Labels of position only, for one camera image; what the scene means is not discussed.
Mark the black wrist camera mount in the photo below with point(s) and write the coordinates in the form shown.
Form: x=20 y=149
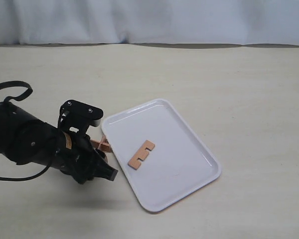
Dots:
x=79 y=116

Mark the white backdrop curtain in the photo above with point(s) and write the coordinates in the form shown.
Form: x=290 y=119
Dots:
x=241 y=22

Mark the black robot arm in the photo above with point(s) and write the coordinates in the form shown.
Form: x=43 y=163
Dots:
x=24 y=138

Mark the white plastic tray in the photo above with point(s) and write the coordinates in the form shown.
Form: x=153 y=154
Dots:
x=179 y=164

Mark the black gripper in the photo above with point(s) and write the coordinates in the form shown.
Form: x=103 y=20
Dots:
x=74 y=155

